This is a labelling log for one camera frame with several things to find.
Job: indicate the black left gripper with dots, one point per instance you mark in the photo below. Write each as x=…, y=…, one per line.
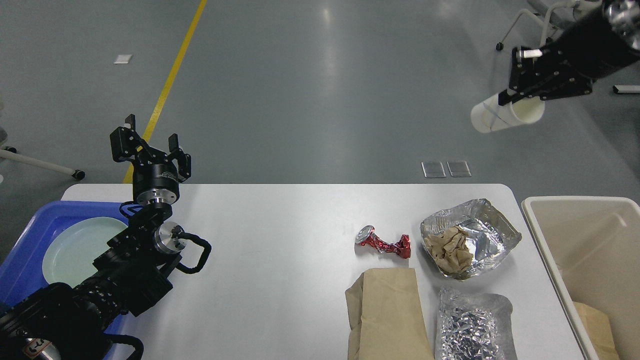
x=151, y=183

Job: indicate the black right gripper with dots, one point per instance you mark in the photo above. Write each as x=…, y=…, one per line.
x=604, y=41

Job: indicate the light green plate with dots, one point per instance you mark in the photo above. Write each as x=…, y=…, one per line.
x=69, y=258

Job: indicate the clear plastic wrapper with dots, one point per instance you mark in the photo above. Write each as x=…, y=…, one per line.
x=490, y=239

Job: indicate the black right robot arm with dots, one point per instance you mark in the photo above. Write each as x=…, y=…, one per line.
x=599, y=44

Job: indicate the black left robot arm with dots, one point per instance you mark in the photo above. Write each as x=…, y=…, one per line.
x=64, y=322

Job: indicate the white office chair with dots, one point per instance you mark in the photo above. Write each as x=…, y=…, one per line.
x=558, y=15

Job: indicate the white stand leg with caster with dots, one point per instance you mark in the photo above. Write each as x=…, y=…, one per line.
x=10, y=153

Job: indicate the white floor bar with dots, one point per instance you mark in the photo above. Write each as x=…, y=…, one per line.
x=625, y=89

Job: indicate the white floor marker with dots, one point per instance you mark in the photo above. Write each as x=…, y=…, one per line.
x=123, y=59

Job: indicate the right floor plate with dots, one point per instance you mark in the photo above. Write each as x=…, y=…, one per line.
x=459, y=169

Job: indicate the floor plate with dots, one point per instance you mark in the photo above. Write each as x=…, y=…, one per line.
x=459, y=169
x=433, y=170

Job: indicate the left floor plate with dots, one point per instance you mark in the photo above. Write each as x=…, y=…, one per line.
x=433, y=170

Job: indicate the beige plastic bin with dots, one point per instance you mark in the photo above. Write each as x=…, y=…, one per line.
x=591, y=250

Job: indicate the blue plastic tray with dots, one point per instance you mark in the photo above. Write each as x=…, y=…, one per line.
x=21, y=271

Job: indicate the crumpled brown paper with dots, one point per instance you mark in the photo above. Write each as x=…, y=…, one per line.
x=449, y=250

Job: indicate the crushed red can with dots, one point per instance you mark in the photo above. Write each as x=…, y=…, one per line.
x=367, y=236

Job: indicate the crumpled aluminium foil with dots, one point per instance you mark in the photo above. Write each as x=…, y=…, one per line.
x=473, y=326

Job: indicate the brown paper in bin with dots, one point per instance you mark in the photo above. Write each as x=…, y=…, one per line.
x=598, y=327

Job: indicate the brown paper bag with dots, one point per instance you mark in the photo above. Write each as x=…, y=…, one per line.
x=386, y=318

